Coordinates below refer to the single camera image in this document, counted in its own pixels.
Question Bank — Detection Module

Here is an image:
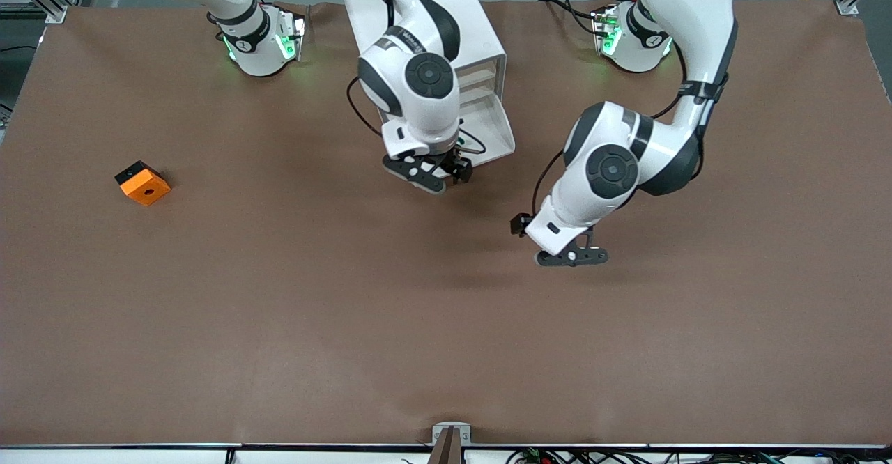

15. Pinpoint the orange and black button box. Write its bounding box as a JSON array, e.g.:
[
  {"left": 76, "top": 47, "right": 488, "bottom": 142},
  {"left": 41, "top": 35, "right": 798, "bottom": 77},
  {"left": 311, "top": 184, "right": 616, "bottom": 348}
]
[{"left": 114, "top": 160, "right": 171, "bottom": 207}]

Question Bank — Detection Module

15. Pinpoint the brown table cover mat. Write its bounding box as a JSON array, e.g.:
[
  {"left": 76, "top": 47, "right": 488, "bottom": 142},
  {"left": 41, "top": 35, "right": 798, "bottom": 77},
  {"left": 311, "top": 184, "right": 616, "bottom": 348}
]
[{"left": 0, "top": 0, "right": 892, "bottom": 447}]

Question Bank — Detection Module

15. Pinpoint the grey metal bracket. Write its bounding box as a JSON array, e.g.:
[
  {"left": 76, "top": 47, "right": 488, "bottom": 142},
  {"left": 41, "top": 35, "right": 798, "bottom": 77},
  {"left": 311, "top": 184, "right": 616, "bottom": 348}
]
[{"left": 432, "top": 422, "right": 472, "bottom": 445}]

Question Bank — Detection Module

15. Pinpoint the dark camera pole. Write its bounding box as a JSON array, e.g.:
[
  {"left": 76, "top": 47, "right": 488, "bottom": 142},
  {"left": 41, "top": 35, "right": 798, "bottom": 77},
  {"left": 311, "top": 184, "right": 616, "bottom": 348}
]
[{"left": 426, "top": 428, "right": 464, "bottom": 464}]

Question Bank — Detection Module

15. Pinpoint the bundle of cables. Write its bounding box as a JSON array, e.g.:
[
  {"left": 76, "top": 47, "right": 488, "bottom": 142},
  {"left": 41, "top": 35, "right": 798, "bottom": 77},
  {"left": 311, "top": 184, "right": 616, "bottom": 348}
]
[{"left": 507, "top": 448, "right": 892, "bottom": 464}]

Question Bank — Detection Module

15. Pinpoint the black table edge rail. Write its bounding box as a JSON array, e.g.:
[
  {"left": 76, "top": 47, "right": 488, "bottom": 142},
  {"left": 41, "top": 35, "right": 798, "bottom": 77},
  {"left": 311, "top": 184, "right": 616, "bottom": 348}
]
[{"left": 0, "top": 442, "right": 892, "bottom": 451}]

